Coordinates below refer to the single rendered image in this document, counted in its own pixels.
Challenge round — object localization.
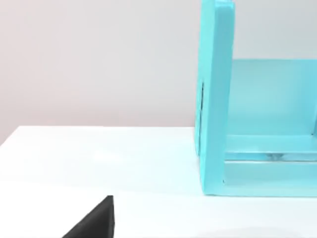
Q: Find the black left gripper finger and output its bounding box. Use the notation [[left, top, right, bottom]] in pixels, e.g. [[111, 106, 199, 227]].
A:
[[61, 195, 115, 238]]

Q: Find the light blue rack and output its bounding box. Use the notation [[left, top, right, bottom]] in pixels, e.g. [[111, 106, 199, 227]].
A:
[[194, 0, 317, 198]]

